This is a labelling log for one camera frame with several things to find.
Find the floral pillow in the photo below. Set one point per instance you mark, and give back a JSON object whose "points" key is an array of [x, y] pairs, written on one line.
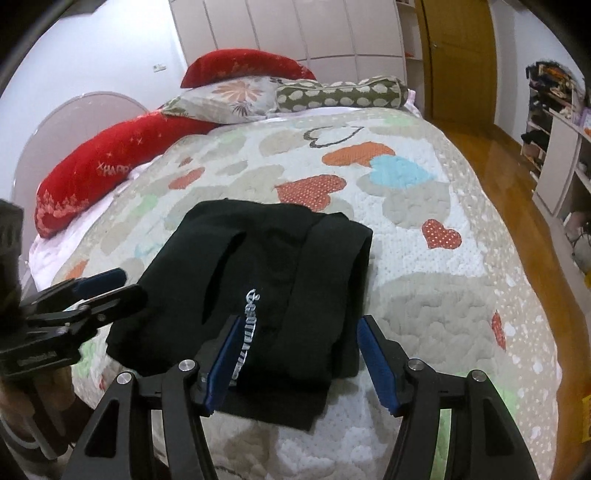
{"points": [[221, 99]]}

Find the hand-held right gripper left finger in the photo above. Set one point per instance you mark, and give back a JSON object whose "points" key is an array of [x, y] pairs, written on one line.
{"points": [[224, 364]]}

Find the shoe rack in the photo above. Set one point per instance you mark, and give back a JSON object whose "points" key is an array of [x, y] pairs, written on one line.
{"points": [[545, 115]]}

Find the white wardrobe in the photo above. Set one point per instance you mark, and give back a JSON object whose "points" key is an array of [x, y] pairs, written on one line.
{"points": [[286, 27]]}

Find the white TV cabinet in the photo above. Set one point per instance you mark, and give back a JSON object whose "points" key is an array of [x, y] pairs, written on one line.
{"points": [[554, 166]]}

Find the rounded pale headboard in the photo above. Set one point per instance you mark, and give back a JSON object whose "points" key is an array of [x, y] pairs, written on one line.
{"points": [[78, 120]]}

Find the wooden door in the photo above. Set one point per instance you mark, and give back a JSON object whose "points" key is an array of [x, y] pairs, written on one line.
{"points": [[461, 60]]}

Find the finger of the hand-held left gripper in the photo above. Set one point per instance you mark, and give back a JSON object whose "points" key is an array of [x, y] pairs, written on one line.
{"points": [[99, 281], [115, 304]]}

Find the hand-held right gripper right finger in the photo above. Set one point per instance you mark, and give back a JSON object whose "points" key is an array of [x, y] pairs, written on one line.
{"points": [[381, 364]]}

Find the long red pillow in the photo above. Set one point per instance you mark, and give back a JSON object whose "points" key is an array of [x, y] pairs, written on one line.
{"points": [[106, 157]]}

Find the person's left hand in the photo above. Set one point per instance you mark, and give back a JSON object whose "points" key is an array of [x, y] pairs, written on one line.
{"points": [[53, 387]]}

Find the green patterned bolster pillow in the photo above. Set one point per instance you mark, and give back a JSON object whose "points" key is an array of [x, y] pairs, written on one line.
{"points": [[341, 94]]}

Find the heart-patterned quilt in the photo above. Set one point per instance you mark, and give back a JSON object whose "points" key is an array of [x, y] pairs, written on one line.
{"points": [[415, 286]]}

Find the black pants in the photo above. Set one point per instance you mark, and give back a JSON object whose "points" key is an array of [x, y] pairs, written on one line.
{"points": [[277, 258]]}

